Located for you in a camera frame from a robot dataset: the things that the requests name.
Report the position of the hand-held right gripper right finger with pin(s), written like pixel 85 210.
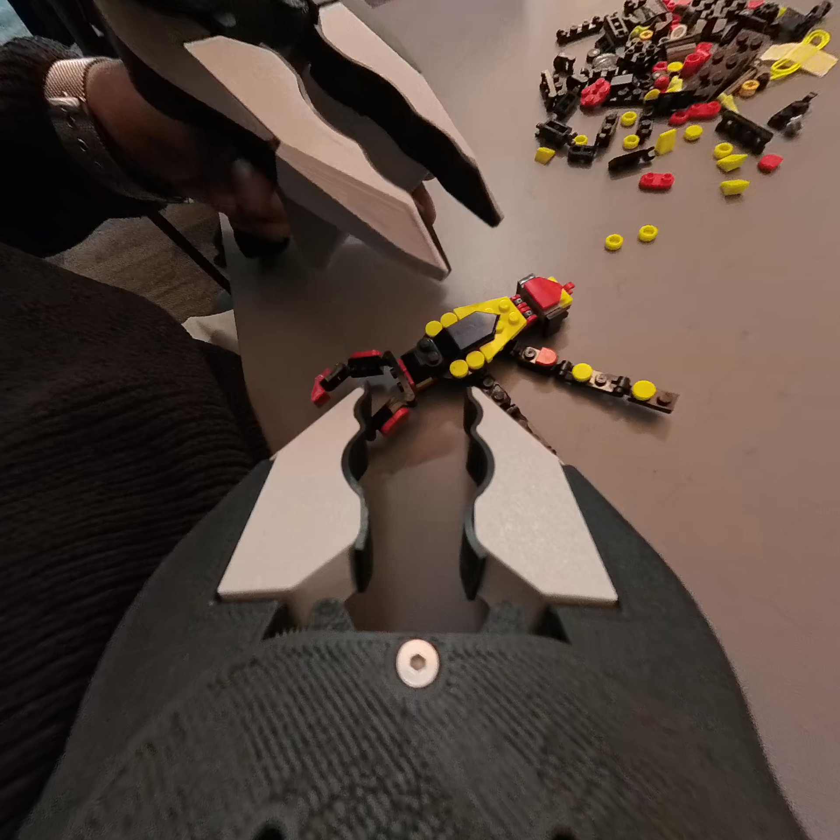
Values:
pixel 538 525

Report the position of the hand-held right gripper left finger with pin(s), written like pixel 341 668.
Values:
pixel 302 512

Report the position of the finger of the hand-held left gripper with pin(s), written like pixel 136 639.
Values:
pixel 407 131
pixel 328 164

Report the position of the black yellow red lego model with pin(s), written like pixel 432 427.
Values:
pixel 472 328

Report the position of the pile of lego pieces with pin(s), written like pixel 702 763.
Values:
pixel 656 65

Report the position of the person's left forearm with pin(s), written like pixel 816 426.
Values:
pixel 26 131

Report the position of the person's left hand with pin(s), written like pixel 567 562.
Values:
pixel 170 151

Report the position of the silver wrist watch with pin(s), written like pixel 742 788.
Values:
pixel 65 118

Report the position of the beige trousers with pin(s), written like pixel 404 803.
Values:
pixel 210 331

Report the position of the black knitted sweater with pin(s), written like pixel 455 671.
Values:
pixel 98 525

